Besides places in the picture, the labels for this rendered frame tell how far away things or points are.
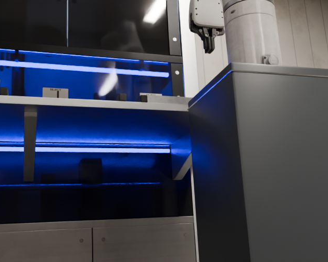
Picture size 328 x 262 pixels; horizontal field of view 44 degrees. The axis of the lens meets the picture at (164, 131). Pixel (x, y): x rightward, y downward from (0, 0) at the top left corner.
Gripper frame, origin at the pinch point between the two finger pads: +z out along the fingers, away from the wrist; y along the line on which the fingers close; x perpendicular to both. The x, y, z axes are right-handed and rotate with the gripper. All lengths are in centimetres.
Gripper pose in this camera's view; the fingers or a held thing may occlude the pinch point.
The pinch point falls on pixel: (209, 45)
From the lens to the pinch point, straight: 123.3
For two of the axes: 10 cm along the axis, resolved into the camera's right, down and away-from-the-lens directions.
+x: 3.1, -2.5, -9.2
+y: -9.5, -0.3, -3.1
